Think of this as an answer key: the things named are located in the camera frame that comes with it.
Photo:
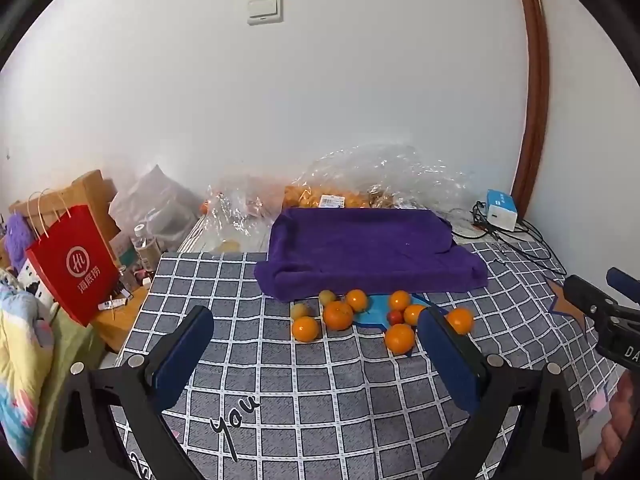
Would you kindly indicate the small red tomato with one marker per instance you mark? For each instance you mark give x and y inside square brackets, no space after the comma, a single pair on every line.
[395,317]

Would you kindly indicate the wooden side table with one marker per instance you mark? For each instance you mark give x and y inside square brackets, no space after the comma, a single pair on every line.
[122,320]

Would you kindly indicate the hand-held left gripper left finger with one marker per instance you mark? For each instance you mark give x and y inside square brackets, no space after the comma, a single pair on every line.
[184,347]

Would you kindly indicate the clear plastic bottle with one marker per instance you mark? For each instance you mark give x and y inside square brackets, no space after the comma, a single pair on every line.
[146,247]

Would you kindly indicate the colourful patterned blanket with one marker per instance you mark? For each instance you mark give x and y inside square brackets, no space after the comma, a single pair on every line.
[20,360]

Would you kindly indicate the red paper bag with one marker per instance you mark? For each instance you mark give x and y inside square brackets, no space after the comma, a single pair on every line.
[75,265]

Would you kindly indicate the small clear plastic bag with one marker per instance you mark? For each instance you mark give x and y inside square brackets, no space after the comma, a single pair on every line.
[235,210]

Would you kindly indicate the orange mandarin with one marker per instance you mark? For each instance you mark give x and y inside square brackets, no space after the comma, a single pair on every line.
[399,338]
[305,329]
[338,314]
[412,314]
[357,300]
[461,321]
[400,300]

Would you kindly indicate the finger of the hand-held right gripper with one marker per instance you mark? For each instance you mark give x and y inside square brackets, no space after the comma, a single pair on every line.
[624,284]
[585,292]

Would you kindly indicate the brown wooden door frame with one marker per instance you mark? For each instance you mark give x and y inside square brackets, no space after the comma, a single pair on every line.
[536,85]

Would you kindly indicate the pack of small oranges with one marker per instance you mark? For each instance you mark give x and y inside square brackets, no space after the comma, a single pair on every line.
[320,199]

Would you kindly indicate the small pale green fruit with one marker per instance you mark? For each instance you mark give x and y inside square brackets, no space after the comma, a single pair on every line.
[299,310]
[327,296]

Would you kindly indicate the purple fluffy item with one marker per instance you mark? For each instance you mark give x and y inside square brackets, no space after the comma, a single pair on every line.
[19,240]

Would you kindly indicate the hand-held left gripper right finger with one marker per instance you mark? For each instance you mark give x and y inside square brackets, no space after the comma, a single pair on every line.
[450,355]

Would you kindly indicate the large clear plastic bag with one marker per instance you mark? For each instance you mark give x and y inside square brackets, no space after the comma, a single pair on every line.
[400,170]

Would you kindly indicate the blue and white box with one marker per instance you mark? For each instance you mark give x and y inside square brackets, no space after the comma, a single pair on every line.
[501,210]

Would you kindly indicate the person's right hand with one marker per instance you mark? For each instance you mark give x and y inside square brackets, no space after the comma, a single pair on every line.
[622,420]

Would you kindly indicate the white light switch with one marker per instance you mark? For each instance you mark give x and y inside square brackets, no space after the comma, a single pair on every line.
[264,9]

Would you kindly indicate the grey checked bed sheet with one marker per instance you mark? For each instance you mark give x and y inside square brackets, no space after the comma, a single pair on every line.
[310,400]

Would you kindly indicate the grey plastic bag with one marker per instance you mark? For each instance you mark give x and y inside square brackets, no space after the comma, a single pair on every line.
[155,200]

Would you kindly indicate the cardboard box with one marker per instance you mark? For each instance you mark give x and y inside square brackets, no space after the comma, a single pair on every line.
[92,190]

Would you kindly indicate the purple towel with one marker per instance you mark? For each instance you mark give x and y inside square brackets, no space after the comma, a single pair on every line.
[370,250]

